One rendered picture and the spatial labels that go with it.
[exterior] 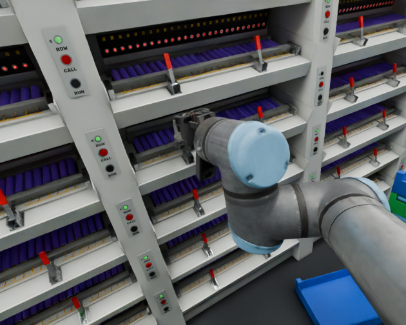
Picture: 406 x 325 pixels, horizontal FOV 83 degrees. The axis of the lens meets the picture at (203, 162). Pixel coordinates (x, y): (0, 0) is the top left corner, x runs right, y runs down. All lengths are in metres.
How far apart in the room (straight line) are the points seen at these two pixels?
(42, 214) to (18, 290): 0.24
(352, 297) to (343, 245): 0.95
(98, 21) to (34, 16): 0.10
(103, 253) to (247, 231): 0.49
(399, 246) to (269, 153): 0.17
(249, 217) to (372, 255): 0.16
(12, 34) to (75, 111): 0.15
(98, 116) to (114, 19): 0.19
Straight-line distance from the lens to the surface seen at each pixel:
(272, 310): 1.19
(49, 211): 0.67
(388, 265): 0.28
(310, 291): 1.25
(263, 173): 0.33
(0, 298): 0.85
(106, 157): 0.58
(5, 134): 0.60
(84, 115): 0.56
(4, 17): 0.56
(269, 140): 0.33
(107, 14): 0.56
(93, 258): 0.77
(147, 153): 0.67
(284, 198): 0.39
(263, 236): 0.40
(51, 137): 0.58
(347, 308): 1.24
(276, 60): 0.80
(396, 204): 1.05
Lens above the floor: 1.04
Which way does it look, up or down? 28 degrees down
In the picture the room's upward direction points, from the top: 10 degrees counter-clockwise
